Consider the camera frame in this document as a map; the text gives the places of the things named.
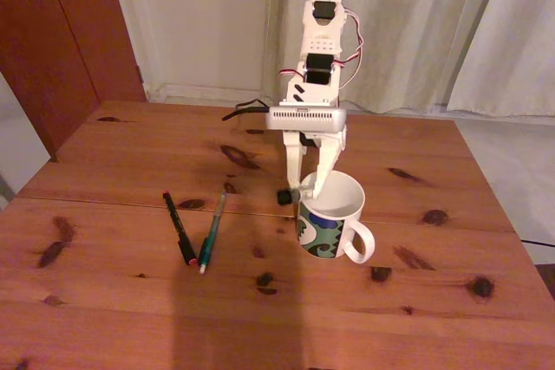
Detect white marker with black cap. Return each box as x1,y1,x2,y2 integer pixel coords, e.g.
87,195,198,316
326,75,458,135
276,185,313,208

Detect teal green pen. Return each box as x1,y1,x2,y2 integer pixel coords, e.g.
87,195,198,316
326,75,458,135
198,190,228,276

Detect black pen with red ends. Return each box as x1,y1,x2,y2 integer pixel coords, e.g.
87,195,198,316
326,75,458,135
162,190,199,267

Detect white mug with green-blue pattern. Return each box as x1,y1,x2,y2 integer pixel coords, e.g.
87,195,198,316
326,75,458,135
296,170,376,265

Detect wide cream curtain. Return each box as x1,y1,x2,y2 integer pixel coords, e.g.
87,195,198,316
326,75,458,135
262,0,511,116

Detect narrow cream curtain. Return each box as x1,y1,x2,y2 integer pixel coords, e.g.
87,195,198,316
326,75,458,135
446,0,555,119

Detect brown wooden cabinet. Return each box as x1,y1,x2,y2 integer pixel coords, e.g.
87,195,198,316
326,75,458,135
0,0,147,159

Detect silver camera box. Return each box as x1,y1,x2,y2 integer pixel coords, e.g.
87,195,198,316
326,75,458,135
264,105,349,134

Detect black camera cable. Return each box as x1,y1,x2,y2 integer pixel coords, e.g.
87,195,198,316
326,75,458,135
221,100,272,122

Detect red white servo wires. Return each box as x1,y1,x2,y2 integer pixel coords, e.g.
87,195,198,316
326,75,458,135
277,10,366,90

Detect black floor cable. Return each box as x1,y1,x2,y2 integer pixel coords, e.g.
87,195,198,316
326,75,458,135
519,237,555,250

